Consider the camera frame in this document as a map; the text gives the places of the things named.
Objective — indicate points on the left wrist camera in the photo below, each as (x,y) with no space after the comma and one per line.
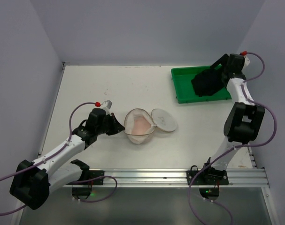
(106,106)

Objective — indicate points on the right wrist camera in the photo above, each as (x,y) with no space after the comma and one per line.
(246,59)

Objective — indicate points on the black bra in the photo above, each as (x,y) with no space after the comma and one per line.
(208,82)

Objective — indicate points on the aluminium mounting rail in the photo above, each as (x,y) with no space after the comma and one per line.
(177,178)

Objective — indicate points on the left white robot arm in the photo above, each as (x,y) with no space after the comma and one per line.
(34,181)

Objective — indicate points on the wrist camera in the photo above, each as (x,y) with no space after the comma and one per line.
(106,106)
(246,59)

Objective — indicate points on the white mesh laundry bag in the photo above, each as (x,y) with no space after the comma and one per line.
(140,125)

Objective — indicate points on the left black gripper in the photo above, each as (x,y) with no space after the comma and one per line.
(112,124)

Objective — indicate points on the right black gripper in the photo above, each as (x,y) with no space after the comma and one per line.
(212,76)

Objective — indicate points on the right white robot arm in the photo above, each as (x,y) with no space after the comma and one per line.
(245,118)

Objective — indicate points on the green plastic tray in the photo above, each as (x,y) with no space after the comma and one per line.
(185,94)

